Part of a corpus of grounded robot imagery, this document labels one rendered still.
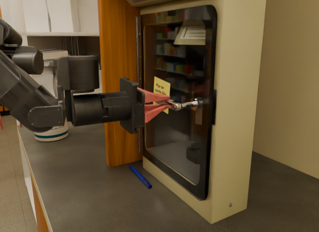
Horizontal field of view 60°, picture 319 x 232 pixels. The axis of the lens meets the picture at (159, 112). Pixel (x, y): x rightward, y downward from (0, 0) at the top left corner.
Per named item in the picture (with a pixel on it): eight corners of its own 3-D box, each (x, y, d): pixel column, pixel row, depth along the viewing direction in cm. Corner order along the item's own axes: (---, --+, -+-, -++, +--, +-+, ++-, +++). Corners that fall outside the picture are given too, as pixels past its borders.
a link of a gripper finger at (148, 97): (177, 89, 56) (135, 93, 51) (176, 123, 58) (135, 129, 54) (161, 83, 62) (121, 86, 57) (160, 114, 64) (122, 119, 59)
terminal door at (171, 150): (142, 153, 84) (140, 14, 74) (207, 203, 59) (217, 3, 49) (140, 154, 84) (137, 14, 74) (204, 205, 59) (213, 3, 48)
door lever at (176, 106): (173, 102, 64) (173, 91, 63) (198, 111, 56) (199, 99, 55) (153, 105, 61) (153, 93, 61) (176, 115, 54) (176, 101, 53)
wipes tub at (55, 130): (64, 129, 122) (61, 96, 119) (71, 138, 112) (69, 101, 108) (32, 134, 116) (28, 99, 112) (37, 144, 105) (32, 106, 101)
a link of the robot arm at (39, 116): (36, 116, 54) (28, 128, 46) (30, 55, 51) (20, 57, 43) (99, 112, 57) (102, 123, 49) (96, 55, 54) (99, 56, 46)
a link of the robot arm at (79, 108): (64, 123, 53) (70, 130, 48) (61, 87, 51) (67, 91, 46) (99, 119, 56) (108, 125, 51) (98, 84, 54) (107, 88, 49)
